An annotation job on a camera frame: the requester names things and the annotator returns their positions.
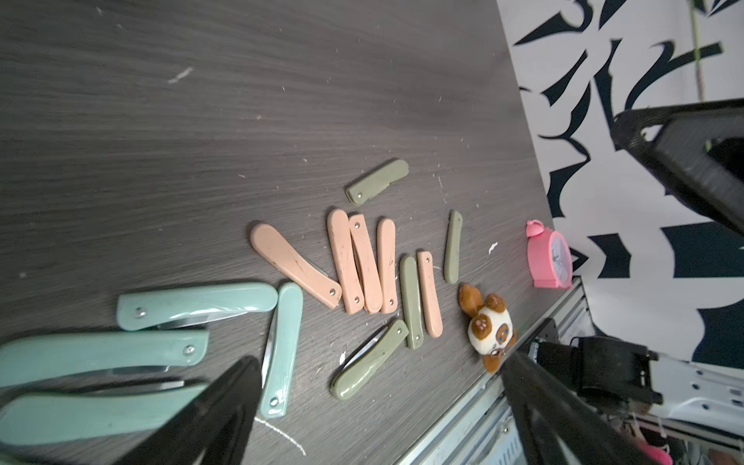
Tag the olive folding knife vertical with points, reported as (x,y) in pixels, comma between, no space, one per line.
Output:
(411,302)

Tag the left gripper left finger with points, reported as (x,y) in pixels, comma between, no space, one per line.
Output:
(214,428)

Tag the pink folding knife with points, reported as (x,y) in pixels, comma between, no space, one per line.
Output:
(366,264)
(430,302)
(386,264)
(275,249)
(338,227)

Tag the brown white plush puppy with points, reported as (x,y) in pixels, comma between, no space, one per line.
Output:
(491,331)

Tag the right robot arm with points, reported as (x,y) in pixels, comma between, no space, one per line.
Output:
(614,375)

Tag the mint folding knife upper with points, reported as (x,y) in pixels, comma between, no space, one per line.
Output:
(196,305)

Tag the mint folding knife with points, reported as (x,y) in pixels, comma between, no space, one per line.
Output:
(280,352)
(38,358)
(35,419)
(196,305)

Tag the olive folding knife bottom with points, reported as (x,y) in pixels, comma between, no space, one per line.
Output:
(362,367)

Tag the mint folding knife right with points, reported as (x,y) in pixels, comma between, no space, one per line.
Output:
(280,352)

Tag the pink alarm clock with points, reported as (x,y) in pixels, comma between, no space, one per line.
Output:
(549,257)

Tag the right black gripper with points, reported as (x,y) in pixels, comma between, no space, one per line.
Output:
(695,151)

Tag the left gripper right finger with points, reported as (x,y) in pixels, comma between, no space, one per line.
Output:
(555,426)

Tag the olive folding knife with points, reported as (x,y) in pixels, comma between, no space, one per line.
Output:
(371,185)
(452,252)
(362,367)

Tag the mint folding knife leftmost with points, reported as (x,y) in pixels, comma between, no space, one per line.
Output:
(35,419)

